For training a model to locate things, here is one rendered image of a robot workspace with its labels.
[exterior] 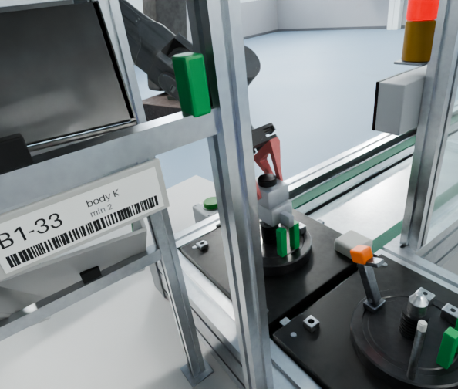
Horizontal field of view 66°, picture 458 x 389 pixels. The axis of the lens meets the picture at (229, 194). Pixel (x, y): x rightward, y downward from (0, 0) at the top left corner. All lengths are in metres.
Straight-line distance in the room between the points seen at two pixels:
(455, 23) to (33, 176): 0.49
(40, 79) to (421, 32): 0.45
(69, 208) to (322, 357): 0.38
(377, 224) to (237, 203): 0.59
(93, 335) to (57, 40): 0.58
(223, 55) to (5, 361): 0.68
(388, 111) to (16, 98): 0.45
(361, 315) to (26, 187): 0.43
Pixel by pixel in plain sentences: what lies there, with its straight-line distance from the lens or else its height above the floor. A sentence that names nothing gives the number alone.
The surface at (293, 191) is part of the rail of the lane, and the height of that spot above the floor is 0.96.
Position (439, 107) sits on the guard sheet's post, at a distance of 0.56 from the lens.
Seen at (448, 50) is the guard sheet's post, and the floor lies 1.27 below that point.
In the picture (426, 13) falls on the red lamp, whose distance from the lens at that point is 0.55.
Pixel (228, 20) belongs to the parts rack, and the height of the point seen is 1.35.
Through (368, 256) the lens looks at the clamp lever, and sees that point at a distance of 0.48.
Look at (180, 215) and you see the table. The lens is 0.97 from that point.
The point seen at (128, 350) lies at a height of 0.86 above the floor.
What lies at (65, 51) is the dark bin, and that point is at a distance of 0.23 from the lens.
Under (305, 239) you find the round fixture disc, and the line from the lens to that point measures 0.62.
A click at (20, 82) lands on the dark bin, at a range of 0.23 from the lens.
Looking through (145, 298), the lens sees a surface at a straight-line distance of 0.75.
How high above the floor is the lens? 1.37
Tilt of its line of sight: 29 degrees down
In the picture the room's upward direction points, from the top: 8 degrees counter-clockwise
